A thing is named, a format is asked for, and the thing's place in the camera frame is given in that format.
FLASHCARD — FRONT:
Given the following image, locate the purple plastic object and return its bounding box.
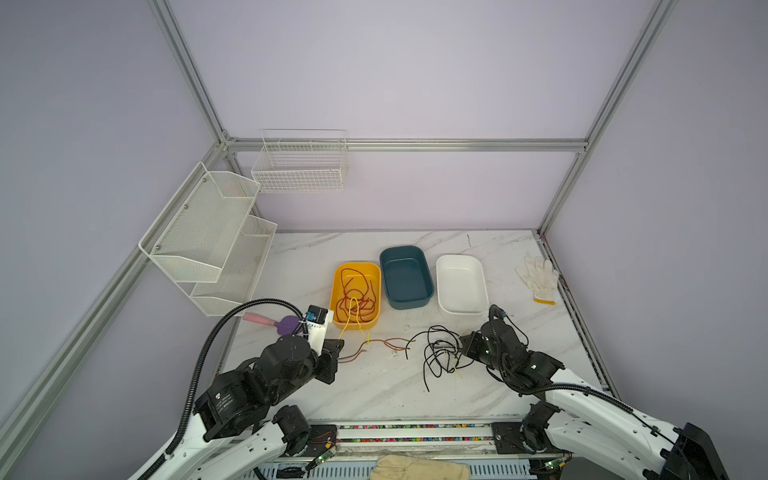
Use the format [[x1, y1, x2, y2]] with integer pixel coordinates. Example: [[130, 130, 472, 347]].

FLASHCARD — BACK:
[[274, 315, 302, 336]]

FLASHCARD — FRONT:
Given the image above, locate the yellow plastic bin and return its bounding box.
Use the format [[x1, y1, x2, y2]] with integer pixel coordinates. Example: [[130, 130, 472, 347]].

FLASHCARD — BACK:
[[329, 262, 382, 331]]

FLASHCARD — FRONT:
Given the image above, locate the yellow cable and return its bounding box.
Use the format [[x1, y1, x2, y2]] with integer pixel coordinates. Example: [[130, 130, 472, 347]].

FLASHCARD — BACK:
[[338, 296, 370, 342]]

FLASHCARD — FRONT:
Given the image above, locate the cable bundle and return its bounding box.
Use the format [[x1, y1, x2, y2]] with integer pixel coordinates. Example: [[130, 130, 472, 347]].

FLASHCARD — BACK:
[[405, 325, 475, 393]]

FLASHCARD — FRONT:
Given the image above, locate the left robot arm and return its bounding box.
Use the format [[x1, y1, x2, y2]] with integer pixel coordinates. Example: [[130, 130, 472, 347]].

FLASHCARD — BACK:
[[133, 298, 344, 479]]

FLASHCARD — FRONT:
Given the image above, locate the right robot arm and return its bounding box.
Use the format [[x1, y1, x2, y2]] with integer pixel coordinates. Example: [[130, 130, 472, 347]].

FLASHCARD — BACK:
[[460, 305, 728, 479]]

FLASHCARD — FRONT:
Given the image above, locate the white plastic bin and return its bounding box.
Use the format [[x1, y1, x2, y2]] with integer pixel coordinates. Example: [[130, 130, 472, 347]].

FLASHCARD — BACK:
[[436, 254, 489, 319]]

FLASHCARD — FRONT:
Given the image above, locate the white work glove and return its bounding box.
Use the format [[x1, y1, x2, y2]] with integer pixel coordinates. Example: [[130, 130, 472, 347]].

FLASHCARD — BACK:
[[515, 255, 559, 305]]

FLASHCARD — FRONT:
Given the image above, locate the upper white mesh shelf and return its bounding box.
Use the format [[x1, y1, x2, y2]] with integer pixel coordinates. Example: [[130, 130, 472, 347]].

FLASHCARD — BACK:
[[138, 163, 260, 283]]

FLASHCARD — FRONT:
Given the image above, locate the lower white mesh shelf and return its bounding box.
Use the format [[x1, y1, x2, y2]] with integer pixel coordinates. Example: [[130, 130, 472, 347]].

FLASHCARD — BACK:
[[190, 215, 277, 317]]

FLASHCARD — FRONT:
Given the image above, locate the red cable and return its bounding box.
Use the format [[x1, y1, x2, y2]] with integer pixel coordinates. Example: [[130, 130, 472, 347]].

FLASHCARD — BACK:
[[334, 266, 379, 325], [337, 337, 415, 364]]

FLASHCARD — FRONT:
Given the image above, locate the beige cloth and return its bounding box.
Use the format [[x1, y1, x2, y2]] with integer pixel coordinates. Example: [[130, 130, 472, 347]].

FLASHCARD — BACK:
[[370, 455, 470, 480]]

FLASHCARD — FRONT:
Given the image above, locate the white wire basket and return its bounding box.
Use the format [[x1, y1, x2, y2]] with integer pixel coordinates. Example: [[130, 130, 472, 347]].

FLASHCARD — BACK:
[[251, 129, 348, 194]]

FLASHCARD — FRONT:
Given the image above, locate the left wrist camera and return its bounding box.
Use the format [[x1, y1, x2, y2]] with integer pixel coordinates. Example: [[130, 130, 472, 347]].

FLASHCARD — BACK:
[[304, 305, 334, 356]]

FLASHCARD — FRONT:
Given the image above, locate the pink plastic object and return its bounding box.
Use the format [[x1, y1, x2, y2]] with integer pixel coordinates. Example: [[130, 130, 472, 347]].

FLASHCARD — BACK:
[[242, 312, 275, 327]]

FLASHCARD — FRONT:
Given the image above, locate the white mesh shelf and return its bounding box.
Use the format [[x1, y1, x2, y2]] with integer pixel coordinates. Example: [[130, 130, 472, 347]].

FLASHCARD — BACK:
[[190, 215, 277, 317], [138, 163, 260, 283]]

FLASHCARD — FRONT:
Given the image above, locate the teal plastic bin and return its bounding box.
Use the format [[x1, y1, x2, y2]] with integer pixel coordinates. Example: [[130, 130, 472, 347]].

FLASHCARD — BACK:
[[379, 245, 434, 310]]

